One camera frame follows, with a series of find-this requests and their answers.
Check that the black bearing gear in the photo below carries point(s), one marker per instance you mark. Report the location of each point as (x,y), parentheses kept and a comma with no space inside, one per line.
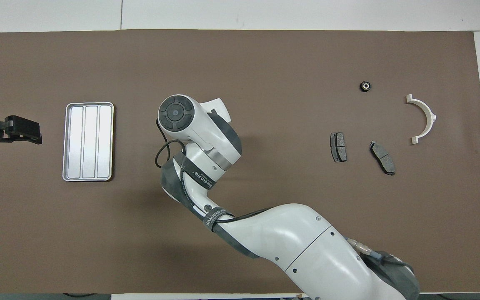
(365,86)

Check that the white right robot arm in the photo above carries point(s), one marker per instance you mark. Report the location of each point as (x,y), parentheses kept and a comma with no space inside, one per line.
(298,246)

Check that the silver metal tray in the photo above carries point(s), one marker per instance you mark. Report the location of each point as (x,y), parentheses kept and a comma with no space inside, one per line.
(88,141)

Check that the brown table mat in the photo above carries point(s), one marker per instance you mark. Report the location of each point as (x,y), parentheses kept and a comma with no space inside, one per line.
(265,62)

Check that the dark grey brake pad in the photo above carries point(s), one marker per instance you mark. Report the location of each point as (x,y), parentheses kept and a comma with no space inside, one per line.
(338,147)
(382,158)

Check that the white curved plastic bracket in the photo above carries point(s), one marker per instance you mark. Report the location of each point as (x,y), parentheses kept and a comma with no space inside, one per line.
(429,114)

